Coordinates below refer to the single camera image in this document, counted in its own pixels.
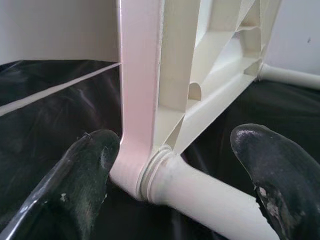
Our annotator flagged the black plastic table cover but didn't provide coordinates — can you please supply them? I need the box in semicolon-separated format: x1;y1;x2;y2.
0;58;320;240

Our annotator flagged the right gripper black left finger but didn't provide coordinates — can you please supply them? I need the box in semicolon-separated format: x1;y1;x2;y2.
0;128;122;240

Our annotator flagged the white plastic table leg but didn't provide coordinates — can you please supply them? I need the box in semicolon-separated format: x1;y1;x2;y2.
256;63;320;91
136;146;276;240

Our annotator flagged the white tape strip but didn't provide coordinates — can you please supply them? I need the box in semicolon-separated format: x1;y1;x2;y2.
0;62;123;117

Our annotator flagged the white plastic children table top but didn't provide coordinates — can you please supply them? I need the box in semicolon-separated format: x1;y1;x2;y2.
109;0;282;201

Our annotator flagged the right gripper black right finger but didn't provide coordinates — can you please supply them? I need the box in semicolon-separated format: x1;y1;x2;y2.
229;123;320;240

